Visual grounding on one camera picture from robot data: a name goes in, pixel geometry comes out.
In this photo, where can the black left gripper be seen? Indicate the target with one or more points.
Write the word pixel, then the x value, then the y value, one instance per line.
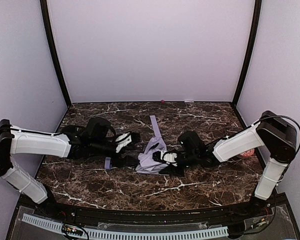
pixel 120 160

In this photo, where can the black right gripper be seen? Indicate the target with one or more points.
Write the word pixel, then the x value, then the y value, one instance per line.
pixel 170 165

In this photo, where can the lavender folding umbrella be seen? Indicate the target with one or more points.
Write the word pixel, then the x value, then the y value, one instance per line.
pixel 149 162

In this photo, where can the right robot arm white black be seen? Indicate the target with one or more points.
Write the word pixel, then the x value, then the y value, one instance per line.
pixel 280 134

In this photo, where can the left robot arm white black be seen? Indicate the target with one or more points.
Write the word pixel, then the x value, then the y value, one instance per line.
pixel 97 138

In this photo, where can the red white patterned bowl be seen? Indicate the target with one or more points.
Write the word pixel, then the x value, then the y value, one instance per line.
pixel 247 154

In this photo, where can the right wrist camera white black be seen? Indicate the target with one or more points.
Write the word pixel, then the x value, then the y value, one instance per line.
pixel 166 156

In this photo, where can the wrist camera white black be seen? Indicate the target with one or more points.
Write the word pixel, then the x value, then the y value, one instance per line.
pixel 166 156
pixel 125 139

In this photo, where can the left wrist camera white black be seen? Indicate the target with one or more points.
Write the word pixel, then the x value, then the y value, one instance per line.
pixel 125 139

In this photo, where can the grey slotted cable duct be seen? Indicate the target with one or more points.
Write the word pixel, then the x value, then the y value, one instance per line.
pixel 111 231

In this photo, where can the left black corner post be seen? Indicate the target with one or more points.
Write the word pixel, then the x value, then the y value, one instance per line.
pixel 53 51

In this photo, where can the black corner post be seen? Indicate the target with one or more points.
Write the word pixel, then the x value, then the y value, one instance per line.
pixel 248 53
pixel 53 51

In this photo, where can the right black corner post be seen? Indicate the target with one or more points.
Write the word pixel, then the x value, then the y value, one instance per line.
pixel 248 53

